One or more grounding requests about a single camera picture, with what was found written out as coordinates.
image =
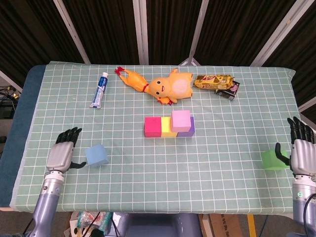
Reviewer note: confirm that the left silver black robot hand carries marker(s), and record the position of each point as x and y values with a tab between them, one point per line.
60	158

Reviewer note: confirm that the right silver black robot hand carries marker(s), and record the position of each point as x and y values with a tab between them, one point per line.
303	158

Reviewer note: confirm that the magenta foam cube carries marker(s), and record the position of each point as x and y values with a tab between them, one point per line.
152	126

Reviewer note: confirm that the purple foam cube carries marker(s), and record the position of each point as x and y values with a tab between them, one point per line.
186	134

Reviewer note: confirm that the light pink foam cube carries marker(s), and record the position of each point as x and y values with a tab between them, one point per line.
180	121

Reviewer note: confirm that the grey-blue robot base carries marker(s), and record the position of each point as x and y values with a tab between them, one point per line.
158	225

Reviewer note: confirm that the green foam cube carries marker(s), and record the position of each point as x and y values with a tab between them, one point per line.
270	160

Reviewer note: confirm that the light blue foam cube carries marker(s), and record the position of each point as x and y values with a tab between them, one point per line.
96	155

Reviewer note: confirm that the dark blue table pad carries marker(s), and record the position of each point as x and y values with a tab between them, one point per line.
23	111

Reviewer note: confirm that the clear plastic snack bag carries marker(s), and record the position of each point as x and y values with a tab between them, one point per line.
86	222

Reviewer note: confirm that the black equipment box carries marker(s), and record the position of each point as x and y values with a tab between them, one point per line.
6	111

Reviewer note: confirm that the blue white toothpaste tube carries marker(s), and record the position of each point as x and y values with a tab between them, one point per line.
99	91

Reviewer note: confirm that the black drink carton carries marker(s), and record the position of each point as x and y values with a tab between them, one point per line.
228	93

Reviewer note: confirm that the green checked tablecloth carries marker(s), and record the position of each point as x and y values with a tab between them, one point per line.
158	177

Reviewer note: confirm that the brown cardboard box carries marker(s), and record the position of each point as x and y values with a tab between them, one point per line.
222	225

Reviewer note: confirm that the orange rubber chicken toy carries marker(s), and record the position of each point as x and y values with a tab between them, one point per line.
133	80

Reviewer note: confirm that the yellow foam cube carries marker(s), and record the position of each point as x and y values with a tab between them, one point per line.
166	127

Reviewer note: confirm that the gold snack packet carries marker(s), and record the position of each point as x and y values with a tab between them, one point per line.
212	82

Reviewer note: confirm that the yellow plush duck toy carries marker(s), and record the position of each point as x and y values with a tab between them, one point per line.
170	86

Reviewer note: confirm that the dark pleated curtain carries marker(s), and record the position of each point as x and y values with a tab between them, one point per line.
108	27

